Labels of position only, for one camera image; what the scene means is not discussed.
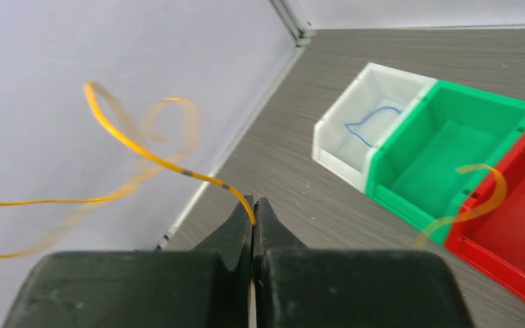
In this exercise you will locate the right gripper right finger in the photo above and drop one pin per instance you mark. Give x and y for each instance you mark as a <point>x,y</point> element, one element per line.
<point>298,286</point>

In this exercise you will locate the white plastic bin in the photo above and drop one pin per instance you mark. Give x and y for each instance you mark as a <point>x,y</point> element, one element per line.
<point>354,129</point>

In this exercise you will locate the green plastic bin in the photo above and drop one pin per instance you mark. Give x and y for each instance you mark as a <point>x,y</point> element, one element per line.
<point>441,152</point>

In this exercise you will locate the red plastic bin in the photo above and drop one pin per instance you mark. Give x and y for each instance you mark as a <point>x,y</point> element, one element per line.
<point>494,243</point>

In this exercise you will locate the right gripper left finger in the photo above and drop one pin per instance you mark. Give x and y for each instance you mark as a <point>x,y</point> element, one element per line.
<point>207,286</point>

